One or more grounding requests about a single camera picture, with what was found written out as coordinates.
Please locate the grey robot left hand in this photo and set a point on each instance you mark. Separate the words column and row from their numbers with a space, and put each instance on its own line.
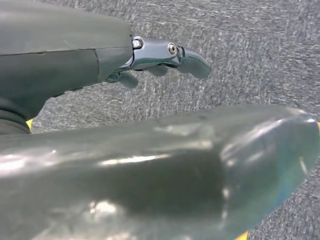
column 50, row 66

